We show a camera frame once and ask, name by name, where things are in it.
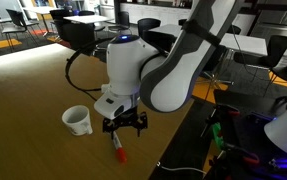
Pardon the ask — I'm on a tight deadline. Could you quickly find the white marker with red cap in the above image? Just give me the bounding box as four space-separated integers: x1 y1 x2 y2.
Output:
112 130 128 164

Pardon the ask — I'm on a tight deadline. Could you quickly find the black clamp with red handle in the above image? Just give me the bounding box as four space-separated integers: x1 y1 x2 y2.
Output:
204 143 261 180
201 103 241 138

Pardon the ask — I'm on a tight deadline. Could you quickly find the green plastic part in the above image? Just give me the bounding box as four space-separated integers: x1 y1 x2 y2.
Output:
211 122 225 149

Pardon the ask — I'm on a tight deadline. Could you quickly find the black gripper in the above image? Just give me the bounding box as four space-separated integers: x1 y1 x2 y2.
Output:
102 105 149 139

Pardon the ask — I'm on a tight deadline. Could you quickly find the thin black hanging cable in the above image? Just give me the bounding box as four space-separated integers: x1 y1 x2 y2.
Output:
231 24 271 83

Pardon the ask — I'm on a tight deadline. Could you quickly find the grey metal cabinet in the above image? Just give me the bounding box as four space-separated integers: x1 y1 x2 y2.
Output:
249 0 287 59

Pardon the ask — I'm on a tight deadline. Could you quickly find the black robot stand platform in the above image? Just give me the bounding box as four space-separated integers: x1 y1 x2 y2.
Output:
212 89 287 180

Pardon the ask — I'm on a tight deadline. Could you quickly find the white cable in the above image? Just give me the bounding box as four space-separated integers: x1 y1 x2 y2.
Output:
156 161 207 176

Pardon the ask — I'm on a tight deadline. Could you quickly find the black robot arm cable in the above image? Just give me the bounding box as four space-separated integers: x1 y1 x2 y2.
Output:
64 36 118 102

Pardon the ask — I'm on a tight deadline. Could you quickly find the white ceramic mug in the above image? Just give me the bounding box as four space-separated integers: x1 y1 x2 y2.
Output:
61 105 94 137

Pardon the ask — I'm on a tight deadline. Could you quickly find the black arm strap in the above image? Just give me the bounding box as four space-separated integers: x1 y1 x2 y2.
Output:
182 19 223 48

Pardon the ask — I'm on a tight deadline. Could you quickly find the white kitchen counter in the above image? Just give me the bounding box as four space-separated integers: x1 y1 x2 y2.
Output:
119 1 197 26

